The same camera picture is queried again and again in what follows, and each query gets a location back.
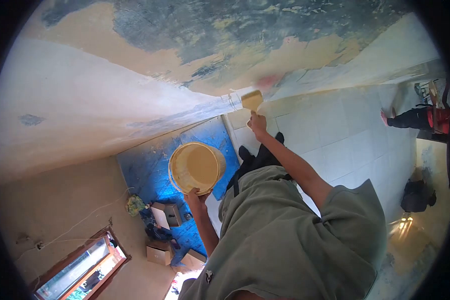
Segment closed cardboard box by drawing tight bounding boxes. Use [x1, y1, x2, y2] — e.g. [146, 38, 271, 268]
[180, 248, 208, 270]
[146, 242, 175, 266]

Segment wooden framed window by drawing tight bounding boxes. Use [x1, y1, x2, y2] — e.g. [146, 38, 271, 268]
[31, 228, 132, 300]

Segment black bag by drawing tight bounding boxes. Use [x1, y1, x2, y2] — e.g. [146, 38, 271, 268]
[400, 168, 438, 214]

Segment white wall cord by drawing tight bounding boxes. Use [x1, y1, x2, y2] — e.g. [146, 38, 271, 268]
[15, 187, 136, 260]

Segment yellow paint bucket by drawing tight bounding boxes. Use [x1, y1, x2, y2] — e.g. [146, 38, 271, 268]
[168, 142, 227, 196]

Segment person's legs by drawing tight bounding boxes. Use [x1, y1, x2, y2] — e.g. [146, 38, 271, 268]
[226, 132, 297, 198]

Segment green crumpled bundle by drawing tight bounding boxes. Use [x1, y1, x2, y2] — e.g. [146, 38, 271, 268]
[125, 194, 147, 217]

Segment person's right hand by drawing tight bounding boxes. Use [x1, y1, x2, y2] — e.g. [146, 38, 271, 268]
[247, 110, 268, 142]

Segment person's left fingers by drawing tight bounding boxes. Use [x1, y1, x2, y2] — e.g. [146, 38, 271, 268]
[184, 187, 212, 197]

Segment open cardboard box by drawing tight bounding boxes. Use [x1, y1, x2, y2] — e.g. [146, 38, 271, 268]
[150, 202, 183, 230]

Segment person's right fingers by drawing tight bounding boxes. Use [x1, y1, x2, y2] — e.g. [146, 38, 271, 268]
[247, 110, 265, 127]

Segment blue floor tarp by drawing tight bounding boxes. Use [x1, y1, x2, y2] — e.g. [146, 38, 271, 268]
[116, 116, 241, 267]

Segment dark blue bundle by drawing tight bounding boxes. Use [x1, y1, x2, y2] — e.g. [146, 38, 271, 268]
[145, 221, 174, 242]

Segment person's body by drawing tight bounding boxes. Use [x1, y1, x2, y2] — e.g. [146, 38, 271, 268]
[178, 165, 389, 300]

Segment person's left hand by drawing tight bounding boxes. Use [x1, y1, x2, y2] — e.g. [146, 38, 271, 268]
[183, 187, 213, 211]

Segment wide paint brush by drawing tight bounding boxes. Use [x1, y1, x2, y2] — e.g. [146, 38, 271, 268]
[241, 90, 264, 130]

